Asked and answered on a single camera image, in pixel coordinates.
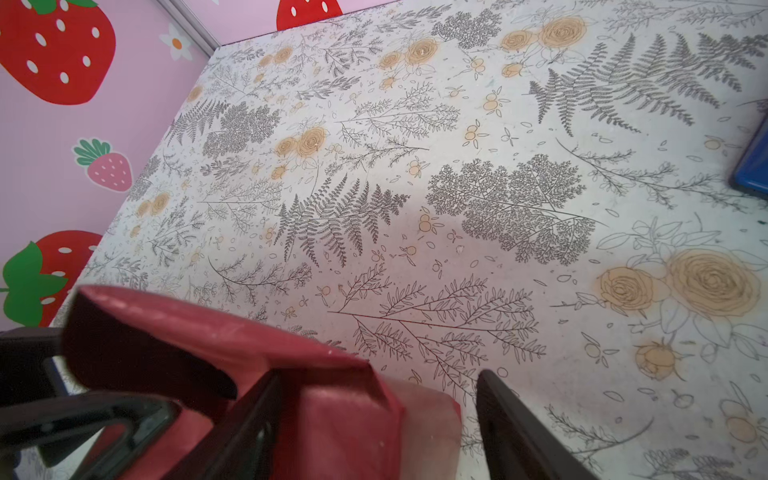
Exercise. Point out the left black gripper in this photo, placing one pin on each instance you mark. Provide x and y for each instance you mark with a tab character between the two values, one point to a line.
85	436

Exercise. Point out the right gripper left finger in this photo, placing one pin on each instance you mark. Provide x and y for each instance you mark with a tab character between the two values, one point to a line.
241	446

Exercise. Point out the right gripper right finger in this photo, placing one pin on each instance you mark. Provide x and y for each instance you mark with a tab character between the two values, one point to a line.
517	445

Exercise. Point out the dark red wrapping paper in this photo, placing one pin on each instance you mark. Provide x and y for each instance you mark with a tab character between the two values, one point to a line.
338	417

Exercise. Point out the blue tape dispenser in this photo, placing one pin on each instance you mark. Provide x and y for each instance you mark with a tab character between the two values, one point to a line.
750	175

